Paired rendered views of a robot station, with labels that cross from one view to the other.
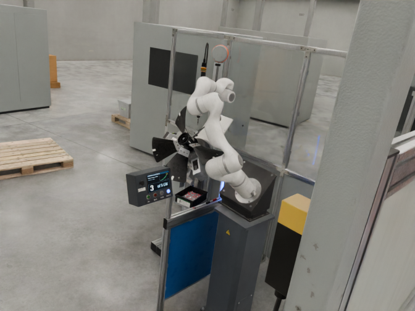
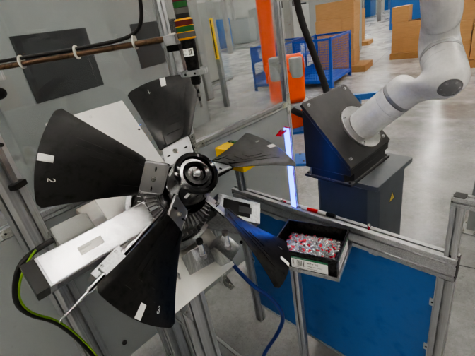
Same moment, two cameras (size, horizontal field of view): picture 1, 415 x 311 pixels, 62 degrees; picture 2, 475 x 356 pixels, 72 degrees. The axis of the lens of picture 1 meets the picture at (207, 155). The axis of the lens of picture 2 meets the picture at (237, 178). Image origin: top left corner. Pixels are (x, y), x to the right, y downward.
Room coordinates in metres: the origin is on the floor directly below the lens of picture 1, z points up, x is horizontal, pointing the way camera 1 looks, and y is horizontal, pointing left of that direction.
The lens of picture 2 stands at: (2.53, 0.96, 1.55)
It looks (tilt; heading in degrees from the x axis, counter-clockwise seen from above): 25 degrees down; 275
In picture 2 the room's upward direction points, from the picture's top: 10 degrees counter-clockwise
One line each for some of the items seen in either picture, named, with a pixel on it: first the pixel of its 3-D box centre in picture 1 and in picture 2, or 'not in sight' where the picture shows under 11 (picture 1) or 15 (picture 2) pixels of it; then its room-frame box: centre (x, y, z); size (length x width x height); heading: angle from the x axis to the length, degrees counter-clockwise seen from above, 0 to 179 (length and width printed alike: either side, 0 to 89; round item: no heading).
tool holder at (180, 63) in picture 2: not in sight; (186, 54); (2.67, 0.11, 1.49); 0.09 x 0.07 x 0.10; 171
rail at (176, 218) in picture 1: (212, 206); (319, 222); (2.34, -0.08, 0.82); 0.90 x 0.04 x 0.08; 136
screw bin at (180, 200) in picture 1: (191, 197); (310, 246); (2.41, 0.09, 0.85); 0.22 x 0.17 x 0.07; 152
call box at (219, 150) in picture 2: not in sight; (237, 157); (2.63, -0.35, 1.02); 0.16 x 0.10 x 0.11; 136
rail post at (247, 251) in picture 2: not in sight; (251, 265); (2.65, -0.38, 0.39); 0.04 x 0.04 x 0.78; 46
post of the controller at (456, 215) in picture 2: (168, 205); (455, 226); (2.03, 0.22, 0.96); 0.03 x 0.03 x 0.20; 46
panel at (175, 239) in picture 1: (206, 246); (323, 293); (2.34, -0.08, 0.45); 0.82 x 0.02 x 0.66; 136
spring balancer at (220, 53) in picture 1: (220, 53); not in sight; (3.38, 0.00, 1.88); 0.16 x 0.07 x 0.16; 81
